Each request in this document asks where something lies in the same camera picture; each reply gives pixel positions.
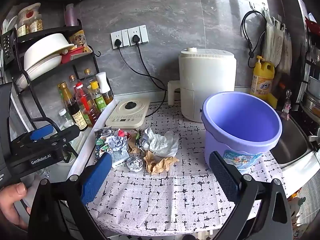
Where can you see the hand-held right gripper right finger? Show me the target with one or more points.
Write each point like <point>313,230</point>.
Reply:
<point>225,177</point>

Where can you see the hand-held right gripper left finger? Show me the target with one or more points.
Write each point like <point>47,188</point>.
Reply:
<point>96,177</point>

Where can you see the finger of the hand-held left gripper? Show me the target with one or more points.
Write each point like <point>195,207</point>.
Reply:
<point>41,132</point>
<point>67,133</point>

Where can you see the white carton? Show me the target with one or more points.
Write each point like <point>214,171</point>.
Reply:
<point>120,158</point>

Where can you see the colourful snack wrapper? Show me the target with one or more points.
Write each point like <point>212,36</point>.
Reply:
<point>102,137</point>

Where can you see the white blue paper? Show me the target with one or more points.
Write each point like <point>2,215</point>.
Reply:
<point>118,143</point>

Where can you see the foil ball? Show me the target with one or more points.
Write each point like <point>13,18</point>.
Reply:
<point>135,164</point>

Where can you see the small brown paper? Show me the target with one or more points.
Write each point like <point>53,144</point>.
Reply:
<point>133,147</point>

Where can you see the red sauce packet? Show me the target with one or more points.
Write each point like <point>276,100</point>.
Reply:
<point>122,132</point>

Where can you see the purple plastic bucket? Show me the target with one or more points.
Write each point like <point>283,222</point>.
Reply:
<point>240,122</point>

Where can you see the silver wrapper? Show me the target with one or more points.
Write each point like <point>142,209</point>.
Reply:
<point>143,140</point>

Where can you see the large brown paper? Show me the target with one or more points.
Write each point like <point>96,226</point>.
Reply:
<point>157,165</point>

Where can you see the white tissue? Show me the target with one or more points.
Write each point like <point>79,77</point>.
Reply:
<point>162,142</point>

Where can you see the person's left hand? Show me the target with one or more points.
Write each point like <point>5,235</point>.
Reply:
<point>11,200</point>

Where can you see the clear bottle white cap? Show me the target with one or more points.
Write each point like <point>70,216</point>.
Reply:
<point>65,117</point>

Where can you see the clear crushed plastic bottle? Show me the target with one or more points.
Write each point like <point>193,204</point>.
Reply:
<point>42,172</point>

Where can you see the dark sauce bottle gold cap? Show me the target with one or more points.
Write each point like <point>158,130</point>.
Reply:
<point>73,110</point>

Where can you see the red-capped cooking oil bottle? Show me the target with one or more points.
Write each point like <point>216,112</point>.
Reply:
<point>86,105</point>

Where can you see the yellow-capped green label bottle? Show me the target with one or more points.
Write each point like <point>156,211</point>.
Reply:
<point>100,100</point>

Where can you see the slim gold-capped bottle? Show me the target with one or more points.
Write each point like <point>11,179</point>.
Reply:
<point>73,80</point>

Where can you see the clear gold-capped bottle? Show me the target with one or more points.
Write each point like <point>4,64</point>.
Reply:
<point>88,76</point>

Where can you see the white-topped oil spray bottle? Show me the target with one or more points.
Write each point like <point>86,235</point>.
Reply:
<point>103,82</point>

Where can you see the white black-patterned table mat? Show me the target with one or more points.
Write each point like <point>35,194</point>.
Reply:
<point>162,192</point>

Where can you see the cream kettle heating base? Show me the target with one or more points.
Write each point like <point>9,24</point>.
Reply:
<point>130,117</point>

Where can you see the white plate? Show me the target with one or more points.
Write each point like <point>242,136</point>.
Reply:
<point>42,66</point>

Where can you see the steel sink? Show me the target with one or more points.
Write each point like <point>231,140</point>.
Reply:
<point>292,142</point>

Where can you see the red plastic container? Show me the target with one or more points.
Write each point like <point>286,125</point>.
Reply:
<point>72,55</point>

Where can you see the large white bowl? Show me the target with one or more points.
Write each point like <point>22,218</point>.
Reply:
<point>47,47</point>

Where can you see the black grater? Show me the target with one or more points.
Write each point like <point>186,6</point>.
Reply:
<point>8,46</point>

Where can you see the yellow snack bag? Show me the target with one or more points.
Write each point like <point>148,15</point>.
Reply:
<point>78,40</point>

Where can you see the pink clip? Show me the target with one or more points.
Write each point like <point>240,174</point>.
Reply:
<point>286,105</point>

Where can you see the white air fryer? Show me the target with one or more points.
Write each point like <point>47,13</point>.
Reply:
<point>207,80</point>

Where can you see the black metal kitchen rack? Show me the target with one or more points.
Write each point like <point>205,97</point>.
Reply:
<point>50,31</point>

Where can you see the yellow dish soap bottle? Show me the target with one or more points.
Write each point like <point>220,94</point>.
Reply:
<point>262,82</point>

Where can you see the glass spice jar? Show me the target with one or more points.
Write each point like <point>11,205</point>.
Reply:
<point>23,30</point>
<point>36,23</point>

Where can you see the steel steamer pot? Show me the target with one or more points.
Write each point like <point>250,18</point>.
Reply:
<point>311,105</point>

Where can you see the pink plastic wrap roll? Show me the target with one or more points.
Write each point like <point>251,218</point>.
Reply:
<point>71,15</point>

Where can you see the hanging cloth bags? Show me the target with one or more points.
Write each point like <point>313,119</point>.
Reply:
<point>273,42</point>

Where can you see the metal dish rack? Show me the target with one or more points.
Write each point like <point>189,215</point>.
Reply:
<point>312,55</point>

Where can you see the white wall socket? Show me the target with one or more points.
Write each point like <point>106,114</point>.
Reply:
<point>123,36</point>
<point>143,33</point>

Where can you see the white wall hooks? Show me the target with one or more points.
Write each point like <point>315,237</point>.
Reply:
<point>257,5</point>

